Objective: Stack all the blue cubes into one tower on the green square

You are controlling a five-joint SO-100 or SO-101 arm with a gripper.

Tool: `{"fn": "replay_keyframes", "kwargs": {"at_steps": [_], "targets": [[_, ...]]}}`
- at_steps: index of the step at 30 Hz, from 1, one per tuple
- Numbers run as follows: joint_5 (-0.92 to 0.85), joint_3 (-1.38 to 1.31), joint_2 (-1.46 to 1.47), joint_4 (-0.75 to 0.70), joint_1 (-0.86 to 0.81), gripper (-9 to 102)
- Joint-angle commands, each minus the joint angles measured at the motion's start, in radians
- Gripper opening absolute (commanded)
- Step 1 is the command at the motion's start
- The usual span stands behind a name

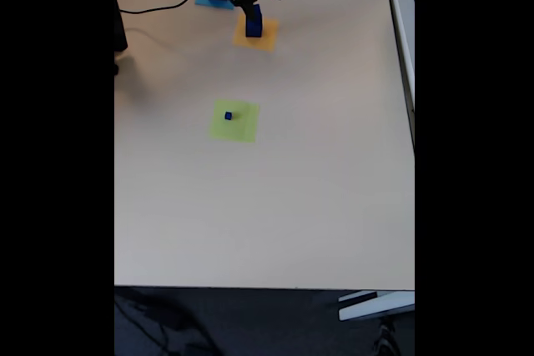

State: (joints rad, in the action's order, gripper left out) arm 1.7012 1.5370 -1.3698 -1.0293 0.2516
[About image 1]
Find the small blue cube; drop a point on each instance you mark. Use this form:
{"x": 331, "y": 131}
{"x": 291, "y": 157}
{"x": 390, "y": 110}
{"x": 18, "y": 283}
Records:
{"x": 258, "y": 12}

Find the tiny blue cube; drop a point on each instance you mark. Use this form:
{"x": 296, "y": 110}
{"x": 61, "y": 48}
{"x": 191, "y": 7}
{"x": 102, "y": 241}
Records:
{"x": 228, "y": 116}

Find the medium blue cube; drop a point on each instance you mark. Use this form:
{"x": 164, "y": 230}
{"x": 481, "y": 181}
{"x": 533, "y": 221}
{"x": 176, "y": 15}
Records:
{"x": 253, "y": 28}

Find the white adjacent table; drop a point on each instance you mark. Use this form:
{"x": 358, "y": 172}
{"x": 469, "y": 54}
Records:
{"x": 402, "y": 26}

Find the orange paper square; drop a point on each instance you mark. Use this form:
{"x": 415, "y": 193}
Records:
{"x": 269, "y": 39}

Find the green paper square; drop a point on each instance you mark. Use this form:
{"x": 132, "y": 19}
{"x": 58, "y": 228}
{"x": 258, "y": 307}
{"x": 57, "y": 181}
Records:
{"x": 244, "y": 128}

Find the white table foot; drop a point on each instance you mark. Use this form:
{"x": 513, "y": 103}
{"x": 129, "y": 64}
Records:
{"x": 375, "y": 308}

